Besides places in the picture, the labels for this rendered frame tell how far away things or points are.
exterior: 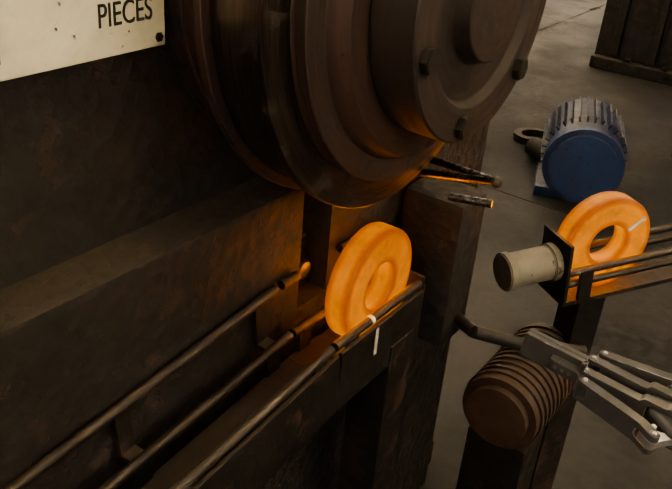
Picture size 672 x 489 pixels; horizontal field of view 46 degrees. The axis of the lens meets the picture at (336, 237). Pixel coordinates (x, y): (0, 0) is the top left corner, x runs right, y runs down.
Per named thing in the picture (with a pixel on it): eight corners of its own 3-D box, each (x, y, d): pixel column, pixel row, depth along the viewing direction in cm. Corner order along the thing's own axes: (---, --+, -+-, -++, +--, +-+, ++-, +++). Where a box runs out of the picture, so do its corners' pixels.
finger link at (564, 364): (592, 386, 87) (582, 399, 84) (550, 363, 89) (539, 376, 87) (597, 375, 86) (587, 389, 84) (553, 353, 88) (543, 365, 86)
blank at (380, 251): (321, 257, 93) (344, 267, 91) (393, 199, 103) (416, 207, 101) (323, 356, 102) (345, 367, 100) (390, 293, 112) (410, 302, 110)
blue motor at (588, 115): (529, 208, 298) (547, 121, 282) (537, 155, 347) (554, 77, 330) (614, 224, 292) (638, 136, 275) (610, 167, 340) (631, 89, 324)
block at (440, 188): (380, 323, 125) (398, 183, 113) (407, 302, 131) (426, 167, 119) (440, 351, 119) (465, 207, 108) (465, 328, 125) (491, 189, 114)
